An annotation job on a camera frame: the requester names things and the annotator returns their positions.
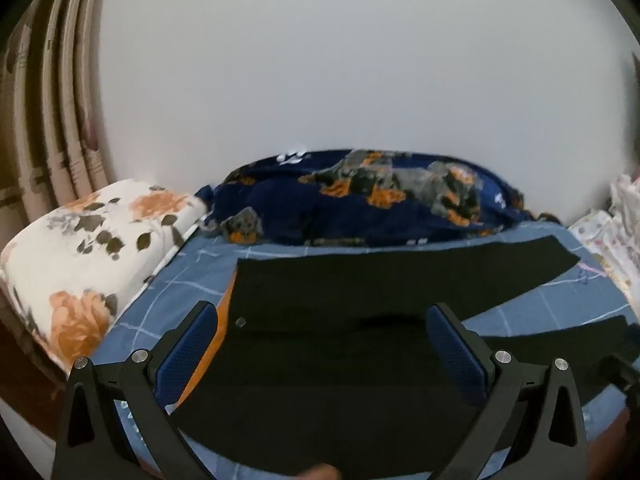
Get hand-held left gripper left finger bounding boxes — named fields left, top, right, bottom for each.
left=50, top=301, right=221, bottom=480

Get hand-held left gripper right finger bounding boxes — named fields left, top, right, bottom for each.
left=426, top=302, right=589, bottom=480

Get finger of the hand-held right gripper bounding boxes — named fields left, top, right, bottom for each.
left=597, top=351, right=633, bottom=393

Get black pants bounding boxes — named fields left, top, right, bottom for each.
left=165, top=234, right=632, bottom=479

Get blue checked bed sheet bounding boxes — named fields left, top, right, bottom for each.
left=90, top=222, right=639, bottom=480

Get white dotted cloth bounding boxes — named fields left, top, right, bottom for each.
left=567, top=172, right=640, bottom=311

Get white floral pillow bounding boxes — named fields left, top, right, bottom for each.
left=0, top=178, right=209, bottom=376

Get navy dog print blanket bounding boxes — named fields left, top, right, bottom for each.
left=195, top=148, right=561, bottom=247

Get beige patterned curtain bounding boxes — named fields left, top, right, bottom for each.
left=0, top=0, right=117, bottom=241

